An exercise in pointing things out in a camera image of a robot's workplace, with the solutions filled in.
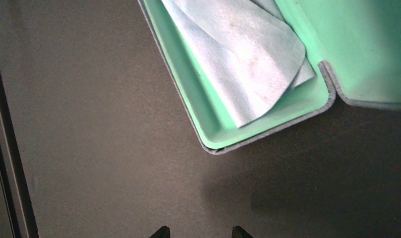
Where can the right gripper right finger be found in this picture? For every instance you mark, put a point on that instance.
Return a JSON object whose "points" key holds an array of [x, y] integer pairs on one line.
{"points": [[239, 232]]}

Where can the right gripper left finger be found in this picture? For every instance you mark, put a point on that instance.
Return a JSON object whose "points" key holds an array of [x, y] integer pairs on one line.
{"points": [[162, 232]]}

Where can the blue-grey glasses case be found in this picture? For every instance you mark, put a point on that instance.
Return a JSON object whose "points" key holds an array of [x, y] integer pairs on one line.
{"points": [[353, 46]]}

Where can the black front frame rail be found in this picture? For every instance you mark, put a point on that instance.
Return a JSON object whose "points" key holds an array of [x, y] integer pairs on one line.
{"points": [[17, 219]]}

